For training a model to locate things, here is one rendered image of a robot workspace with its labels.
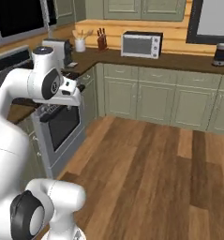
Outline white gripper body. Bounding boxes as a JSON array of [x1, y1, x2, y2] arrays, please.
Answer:
[[50, 89, 83, 108]]

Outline white and black coffee machine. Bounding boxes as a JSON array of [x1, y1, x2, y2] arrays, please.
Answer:
[[41, 37, 74, 68]]

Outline green base cupboard with drawer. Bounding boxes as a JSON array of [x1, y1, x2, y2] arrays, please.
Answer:
[[78, 66, 98, 128]]

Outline black glass oven door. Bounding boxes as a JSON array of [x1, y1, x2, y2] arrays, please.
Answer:
[[37, 104, 86, 172]]

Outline steel stove with oven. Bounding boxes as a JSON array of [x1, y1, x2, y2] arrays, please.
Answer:
[[0, 45, 87, 180]]

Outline white utensil pot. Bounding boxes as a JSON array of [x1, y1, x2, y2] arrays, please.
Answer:
[[74, 37, 86, 53]]

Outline brown knife block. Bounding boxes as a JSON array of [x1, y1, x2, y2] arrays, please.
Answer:
[[96, 27, 109, 52]]

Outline wooden spoon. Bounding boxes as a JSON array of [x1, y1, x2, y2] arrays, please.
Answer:
[[83, 29, 95, 40]]

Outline green base cupboard beside stove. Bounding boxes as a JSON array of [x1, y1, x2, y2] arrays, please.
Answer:
[[16, 114, 53, 189]]

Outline green base cupboard run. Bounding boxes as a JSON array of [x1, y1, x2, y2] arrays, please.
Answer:
[[96, 62, 224, 136]]

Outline white toaster oven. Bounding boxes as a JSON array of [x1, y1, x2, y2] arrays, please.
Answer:
[[120, 30, 164, 60]]

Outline black grey framed microwave oven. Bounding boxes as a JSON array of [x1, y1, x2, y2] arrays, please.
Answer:
[[0, 0, 58, 47]]

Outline dark framed window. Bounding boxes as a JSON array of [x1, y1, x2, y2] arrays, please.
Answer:
[[186, 0, 224, 46]]

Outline black oven door handle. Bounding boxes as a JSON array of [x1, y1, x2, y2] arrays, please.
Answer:
[[39, 104, 81, 124]]

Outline narrow green wall cupboard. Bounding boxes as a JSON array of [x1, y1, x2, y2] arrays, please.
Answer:
[[55, 0, 87, 27]]

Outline green wall cupboards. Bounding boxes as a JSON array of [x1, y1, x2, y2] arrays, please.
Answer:
[[84, 0, 187, 23]]

